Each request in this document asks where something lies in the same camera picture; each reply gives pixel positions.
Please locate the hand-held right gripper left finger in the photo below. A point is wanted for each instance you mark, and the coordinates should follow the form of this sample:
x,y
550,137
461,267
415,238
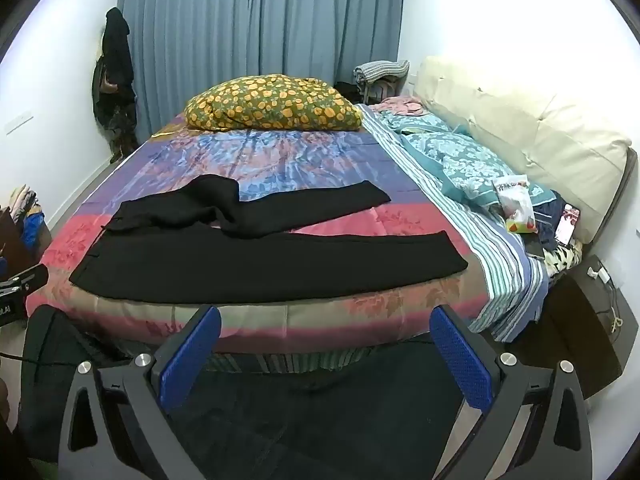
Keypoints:
x,y
190,357

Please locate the dark navy cloth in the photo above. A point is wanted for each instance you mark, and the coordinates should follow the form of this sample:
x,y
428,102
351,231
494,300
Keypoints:
x,y
547,220

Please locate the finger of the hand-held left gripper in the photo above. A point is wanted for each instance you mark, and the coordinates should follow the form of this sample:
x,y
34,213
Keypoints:
x,y
31,276

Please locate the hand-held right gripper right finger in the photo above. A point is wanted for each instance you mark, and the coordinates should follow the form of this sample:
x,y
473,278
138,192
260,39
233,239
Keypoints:
x,y
460,365

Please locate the yellow spotted green pillow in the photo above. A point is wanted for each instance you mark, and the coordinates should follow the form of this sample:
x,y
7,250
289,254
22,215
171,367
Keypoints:
x,y
272,102

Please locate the small stool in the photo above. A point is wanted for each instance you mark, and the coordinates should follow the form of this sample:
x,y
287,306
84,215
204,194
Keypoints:
x,y
382,91

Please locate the pile of colourful clothes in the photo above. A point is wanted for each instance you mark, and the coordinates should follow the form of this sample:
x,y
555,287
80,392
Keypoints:
x,y
29,215

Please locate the black and cream floral cloth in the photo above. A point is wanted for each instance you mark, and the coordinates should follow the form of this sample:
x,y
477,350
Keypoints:
x,y
562,260

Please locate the pink and purple floral bedspread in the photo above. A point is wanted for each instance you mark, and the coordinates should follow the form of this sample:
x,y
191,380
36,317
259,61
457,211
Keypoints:
x,y
325,160

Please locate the grey folded towel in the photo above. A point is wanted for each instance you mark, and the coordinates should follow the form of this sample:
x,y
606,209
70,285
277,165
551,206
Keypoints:
x,y
381,70

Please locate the pink cloth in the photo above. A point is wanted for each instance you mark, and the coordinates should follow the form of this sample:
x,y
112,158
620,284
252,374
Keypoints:
x,y
397,106

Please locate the black pants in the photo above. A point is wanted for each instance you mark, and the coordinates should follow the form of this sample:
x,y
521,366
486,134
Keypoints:
x,y
250,260

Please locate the striped bed sheet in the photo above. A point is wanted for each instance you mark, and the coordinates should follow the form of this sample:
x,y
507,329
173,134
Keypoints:
x,y
505,270

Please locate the white wall switch plate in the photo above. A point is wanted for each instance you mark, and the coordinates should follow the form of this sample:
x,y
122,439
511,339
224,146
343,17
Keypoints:
x,y
19,124

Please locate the cream padded headboard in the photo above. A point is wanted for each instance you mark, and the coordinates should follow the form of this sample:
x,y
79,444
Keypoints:
x,y
545,130

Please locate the smartphone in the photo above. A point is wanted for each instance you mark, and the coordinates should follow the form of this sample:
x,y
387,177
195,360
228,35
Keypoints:
x,y
567,225

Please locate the white snack bag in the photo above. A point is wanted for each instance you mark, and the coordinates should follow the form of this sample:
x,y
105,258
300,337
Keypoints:
x,y
515,202

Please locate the blue-grey curtain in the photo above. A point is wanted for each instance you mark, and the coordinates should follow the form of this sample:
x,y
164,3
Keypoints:
x,y
260,30

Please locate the dark brown nightstand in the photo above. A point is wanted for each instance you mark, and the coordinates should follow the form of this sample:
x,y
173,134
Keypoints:
x,y
575,340

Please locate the teal floral blanket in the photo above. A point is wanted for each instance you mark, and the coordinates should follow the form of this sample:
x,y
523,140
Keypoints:
x,y
470,165

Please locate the white charger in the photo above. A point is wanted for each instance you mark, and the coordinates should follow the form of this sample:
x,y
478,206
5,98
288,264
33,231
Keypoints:
x,y
599,274

